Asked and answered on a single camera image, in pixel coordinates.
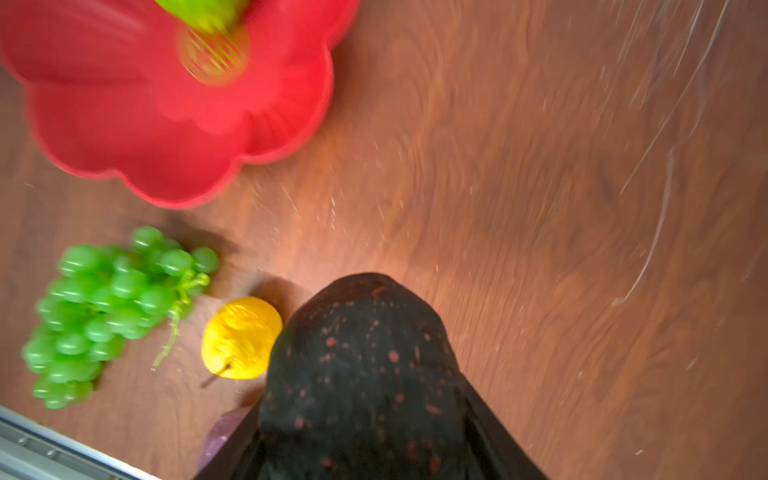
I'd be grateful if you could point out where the dark fake avocado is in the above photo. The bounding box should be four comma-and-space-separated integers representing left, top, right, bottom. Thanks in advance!
236, 273, 470, 479

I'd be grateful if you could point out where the green grape bunch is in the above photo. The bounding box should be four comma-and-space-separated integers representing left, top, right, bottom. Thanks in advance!
21, 226, 219, 410

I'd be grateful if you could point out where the purple fake fruit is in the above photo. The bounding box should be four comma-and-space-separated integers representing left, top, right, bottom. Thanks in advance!
197, 407, 251, 472

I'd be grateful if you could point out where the red flower-shaped fruit bowl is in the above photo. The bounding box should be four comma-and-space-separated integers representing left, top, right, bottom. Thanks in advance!
1, 1, 359, 208

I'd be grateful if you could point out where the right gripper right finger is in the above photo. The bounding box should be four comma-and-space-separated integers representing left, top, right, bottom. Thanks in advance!
464, 383, 548, 480

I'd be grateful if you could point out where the green bumpy custard apple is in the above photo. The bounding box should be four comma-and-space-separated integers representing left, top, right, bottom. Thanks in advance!
156, 0, 251, 33

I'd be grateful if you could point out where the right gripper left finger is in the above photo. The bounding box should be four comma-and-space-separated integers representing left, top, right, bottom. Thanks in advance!
194, 403, 264, 480

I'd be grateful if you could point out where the yellow fake lemon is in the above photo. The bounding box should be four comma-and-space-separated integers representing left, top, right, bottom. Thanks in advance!
201, 297, 283, 380

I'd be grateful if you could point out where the aluminium frame rail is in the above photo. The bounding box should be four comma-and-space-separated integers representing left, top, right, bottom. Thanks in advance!
1, 407, 158, 480

